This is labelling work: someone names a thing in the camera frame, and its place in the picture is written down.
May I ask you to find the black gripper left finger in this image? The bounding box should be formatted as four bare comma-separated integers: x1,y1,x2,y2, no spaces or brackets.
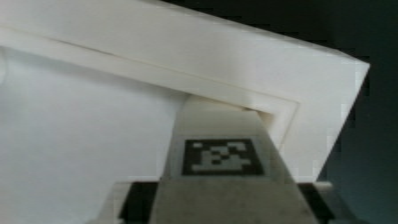
88,180,164,224

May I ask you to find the white table leg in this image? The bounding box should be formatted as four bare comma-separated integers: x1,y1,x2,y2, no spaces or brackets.
150,96,319,224

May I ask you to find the white U-shaped obstacle fence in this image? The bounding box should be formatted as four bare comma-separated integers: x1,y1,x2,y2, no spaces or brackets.
0,0,370,181

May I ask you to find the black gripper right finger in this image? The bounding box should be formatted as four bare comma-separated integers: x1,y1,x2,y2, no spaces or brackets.
299,182,351,224

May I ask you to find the white square tabletop part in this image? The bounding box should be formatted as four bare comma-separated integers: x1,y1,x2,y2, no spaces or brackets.
0,46,191,224

